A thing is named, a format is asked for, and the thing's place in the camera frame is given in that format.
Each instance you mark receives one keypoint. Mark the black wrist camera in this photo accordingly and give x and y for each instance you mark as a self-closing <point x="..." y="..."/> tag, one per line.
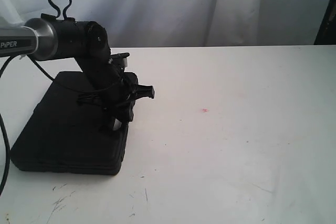
<point x="119" y="60"/>

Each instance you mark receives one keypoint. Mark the black plastic tool case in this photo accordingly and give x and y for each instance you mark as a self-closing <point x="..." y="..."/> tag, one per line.
<point x="64" y="137"/>

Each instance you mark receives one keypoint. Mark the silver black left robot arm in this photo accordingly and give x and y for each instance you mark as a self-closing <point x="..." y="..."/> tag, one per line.
<point x="46" y="39"/>

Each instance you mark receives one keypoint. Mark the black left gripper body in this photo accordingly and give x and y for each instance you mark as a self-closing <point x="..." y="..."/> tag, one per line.
<point x="111" y="99"/>

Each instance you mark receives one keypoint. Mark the white backdrop cloth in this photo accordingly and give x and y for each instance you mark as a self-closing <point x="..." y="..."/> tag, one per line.
<point x="183" y="23"/>

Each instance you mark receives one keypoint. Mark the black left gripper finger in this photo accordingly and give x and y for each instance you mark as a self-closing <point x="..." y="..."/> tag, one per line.
<point x="142" y="91"/>
<point x="109" y="123"/>

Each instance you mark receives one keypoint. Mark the dark metal stand frame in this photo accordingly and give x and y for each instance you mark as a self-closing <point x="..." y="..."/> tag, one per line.
<point x="326" y="31"/>

